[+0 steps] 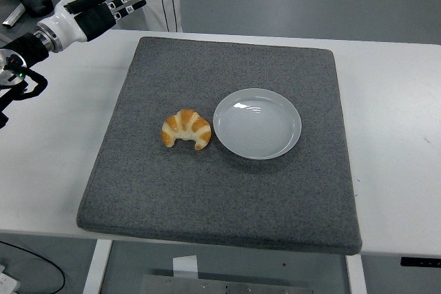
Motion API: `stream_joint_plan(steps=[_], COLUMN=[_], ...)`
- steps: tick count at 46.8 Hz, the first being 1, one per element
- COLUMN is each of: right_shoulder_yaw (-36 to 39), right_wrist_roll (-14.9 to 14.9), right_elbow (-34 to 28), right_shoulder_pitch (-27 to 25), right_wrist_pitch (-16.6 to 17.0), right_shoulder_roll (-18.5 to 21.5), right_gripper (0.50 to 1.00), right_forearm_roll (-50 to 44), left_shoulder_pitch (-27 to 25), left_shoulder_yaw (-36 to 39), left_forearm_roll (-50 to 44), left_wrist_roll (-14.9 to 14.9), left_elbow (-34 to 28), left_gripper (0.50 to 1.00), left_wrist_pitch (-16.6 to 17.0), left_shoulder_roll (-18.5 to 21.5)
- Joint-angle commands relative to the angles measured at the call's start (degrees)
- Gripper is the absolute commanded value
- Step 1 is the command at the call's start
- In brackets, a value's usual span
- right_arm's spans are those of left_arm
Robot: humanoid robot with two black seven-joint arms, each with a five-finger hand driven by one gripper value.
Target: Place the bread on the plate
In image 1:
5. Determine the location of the black floor cable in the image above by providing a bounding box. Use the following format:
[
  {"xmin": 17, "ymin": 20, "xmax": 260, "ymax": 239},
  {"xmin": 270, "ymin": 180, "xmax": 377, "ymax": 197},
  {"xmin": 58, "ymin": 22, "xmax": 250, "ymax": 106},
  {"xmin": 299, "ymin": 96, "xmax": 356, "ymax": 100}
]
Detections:
[{"xmin": 0, "ymin": 240, "xmax": 66, "ymax": 294}]

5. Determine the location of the black table control panel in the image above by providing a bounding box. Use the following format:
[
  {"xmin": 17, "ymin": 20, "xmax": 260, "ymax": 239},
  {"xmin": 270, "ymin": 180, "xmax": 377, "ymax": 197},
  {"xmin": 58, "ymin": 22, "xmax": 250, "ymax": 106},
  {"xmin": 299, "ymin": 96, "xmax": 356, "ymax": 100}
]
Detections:
[{"xmin": 400, "ymin": 256, "xmax": 441, "ymax": 268}]

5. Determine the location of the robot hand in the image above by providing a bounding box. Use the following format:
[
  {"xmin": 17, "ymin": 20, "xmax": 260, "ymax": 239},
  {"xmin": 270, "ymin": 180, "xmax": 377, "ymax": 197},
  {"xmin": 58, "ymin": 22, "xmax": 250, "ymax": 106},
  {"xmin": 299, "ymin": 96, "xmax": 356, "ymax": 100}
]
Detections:
[{"xmin": 38, "ymin": 0, "xmax": 147, "ymax": 47}]

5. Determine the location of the white table leg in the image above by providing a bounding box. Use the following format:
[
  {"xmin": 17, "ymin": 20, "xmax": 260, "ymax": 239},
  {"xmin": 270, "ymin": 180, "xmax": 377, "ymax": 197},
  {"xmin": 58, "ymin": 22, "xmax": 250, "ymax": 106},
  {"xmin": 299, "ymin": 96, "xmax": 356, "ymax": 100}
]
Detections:
[
  {"xmin": 345, "ymin": 254, "xmax": 368, "ymax": 294},
  {"xmin": 82, "ymin": 238, "xmax": 113, "ymax": 294}
]

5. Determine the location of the white device on floor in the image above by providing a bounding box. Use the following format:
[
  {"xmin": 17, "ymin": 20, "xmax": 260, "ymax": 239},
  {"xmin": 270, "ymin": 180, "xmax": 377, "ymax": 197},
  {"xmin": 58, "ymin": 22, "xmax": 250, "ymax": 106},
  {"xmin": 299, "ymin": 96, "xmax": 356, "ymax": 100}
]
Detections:
[{"xmin": 0, "ymin": 264, "xmax": 21, "ymax": 294}]

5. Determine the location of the white round plate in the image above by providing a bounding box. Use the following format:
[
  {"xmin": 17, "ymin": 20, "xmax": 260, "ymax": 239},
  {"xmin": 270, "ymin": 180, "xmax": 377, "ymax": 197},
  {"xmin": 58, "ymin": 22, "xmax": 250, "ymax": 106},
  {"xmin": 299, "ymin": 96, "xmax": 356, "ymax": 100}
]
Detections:
[{"xmin": 212, "ymin": 87, "xmax": 302, "ymax": 160}]

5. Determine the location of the grey metal plate with screws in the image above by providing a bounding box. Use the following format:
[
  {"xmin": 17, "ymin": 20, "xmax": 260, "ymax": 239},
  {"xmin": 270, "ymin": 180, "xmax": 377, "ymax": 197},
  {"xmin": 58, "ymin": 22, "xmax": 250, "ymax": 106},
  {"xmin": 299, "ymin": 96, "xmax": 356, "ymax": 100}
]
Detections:
[{"xmin": 139, "ymin": 274, "xmax": 313, "ymax": 294}]

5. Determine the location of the grey felt mat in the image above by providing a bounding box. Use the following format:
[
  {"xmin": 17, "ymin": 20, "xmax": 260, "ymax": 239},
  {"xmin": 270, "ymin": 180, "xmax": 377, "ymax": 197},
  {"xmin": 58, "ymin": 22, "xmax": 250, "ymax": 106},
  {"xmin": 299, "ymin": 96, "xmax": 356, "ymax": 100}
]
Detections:
[{"xmin": 76, "ymin": 36, "xmax": 362, "ymax": 256}]

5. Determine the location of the croissant bread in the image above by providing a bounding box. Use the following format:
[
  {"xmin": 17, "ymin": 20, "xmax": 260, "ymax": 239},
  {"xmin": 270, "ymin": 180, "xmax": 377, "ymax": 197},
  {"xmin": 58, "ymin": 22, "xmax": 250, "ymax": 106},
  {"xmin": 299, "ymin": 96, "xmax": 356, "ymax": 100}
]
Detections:
[{"xmin": 161, "ymin": 108, "xmax": 212, "ymax": 151}]

